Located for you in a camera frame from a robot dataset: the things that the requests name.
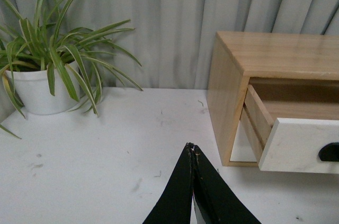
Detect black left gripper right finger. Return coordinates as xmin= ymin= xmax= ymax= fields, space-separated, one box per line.
xmin=192 ymin=145 xmax=256 ymax=223

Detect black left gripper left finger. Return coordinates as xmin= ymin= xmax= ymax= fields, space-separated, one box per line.
xmin=144 ymin=143 xmax=193 ymax=223

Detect white drawer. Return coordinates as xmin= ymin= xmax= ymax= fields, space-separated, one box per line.
xmin=240 ymin=83 xmax=338 ymax=174

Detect light wooden drawer cabinet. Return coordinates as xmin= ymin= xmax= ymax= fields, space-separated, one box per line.
xmin=207 ymin=32 xmax=338 ymax=168

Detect green spider plant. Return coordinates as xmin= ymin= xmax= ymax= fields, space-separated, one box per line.
xmin=0 ymin=0 xmax=144 ymax=140

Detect white plant pot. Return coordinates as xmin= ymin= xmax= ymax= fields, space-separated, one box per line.
xmin=3 ymin=69 xmax=78 ymax=115

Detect black drawer handle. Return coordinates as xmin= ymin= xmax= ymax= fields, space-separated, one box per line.
xmin=318 ymin=142 xmax=339 ymax=162

